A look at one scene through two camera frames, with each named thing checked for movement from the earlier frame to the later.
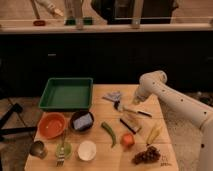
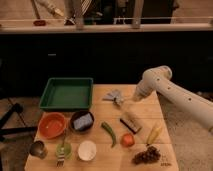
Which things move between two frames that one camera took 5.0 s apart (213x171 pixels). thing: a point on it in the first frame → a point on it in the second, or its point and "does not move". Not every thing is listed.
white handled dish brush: (140, 112) → (119, 100)
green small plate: (68, 147) does not move
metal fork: (61, 158) does not move
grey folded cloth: (113, 96) does not move
